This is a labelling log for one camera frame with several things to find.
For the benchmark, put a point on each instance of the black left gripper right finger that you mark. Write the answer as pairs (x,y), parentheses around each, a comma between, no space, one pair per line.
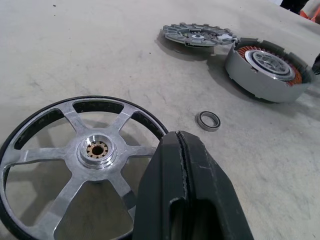
(212,190)

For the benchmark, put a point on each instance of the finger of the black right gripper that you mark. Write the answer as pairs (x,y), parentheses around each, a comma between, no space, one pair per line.
(317,65)

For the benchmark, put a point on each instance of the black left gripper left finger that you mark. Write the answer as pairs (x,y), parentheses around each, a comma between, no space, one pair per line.
(157,190)

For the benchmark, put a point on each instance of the grey motor housing copper windings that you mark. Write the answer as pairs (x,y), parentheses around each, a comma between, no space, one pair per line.
(250,75)

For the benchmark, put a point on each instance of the black-rimmed silver spoked rotor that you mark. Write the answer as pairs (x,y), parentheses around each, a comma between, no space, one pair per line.
(85,160)

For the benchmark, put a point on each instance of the grey motor housing lid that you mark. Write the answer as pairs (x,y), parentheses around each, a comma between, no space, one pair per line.
(175,33)

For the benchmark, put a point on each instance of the orange stool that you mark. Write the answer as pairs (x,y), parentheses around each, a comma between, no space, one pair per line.
(306,14)

